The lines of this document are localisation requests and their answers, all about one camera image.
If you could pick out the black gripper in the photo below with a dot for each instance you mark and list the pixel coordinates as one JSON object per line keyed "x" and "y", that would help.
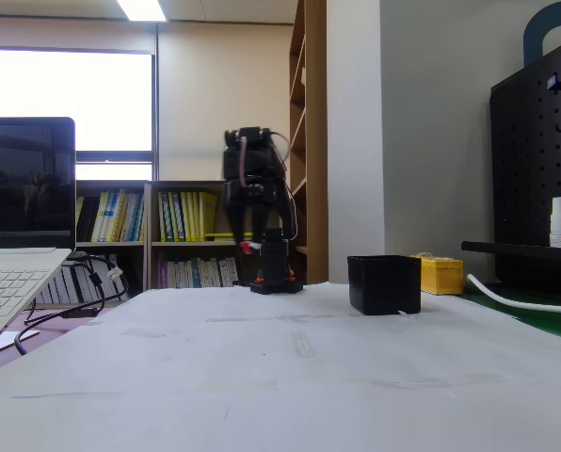
{"x": 241, "y": 194}

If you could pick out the small red pawn piece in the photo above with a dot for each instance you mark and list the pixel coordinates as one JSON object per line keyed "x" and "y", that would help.
{"x": 249, "y": 247}

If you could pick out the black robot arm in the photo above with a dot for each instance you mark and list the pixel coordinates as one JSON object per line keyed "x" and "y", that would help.
{"x": 257, "y": 160}

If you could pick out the black square container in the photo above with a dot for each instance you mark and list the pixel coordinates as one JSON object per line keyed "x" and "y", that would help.
{"x": 384, "y": 285}

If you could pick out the yellow cardboard box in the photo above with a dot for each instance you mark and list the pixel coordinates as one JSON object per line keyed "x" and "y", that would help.
{"x": 443, "y": 278}

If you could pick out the wide low wooden bookshelf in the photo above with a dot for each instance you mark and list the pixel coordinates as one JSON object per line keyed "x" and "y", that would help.
{"x": 186, "y": 249}

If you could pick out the tall wooden bookshelf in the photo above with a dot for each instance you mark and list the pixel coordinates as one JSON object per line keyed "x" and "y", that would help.
{"x": 315, "y": 141}

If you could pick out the narrow low wooden bookshelf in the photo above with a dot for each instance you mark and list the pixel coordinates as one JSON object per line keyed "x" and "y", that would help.
{"x": 111, "y": 245}

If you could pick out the white paper sheet cover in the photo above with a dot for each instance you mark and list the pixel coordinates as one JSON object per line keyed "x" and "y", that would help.
{"x": 280, "y": 376}

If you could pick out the window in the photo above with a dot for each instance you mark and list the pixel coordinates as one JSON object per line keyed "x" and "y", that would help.
{"x": 68, "y": 99}

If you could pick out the silver laptop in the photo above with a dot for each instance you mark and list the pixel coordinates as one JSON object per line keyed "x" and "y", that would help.
{"x": 21, "y": 188}

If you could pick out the ceiling light panel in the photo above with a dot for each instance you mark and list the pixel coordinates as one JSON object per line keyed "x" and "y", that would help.
{"x": 141, "y": 9}

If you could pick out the black pegboard shelf bar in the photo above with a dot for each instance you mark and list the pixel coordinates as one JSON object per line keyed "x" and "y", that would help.
{"x": 511, "y": 248}

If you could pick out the white card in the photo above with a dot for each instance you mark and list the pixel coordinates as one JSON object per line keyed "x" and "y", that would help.
{"x": 7, "y": 341}

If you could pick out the green desk mat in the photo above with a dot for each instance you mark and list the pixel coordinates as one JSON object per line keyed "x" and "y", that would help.
{"x": 520, "y": 315}

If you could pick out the black pegboard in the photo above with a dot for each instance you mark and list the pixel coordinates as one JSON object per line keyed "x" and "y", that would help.
{"x": 534, "y": 179}

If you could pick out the white dropper bottle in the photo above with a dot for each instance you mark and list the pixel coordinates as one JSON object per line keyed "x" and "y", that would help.
{"x": 560, "y": 226}

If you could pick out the dark blue arch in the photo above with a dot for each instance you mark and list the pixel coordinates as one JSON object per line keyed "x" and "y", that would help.
{"x": 534, "y": 33}

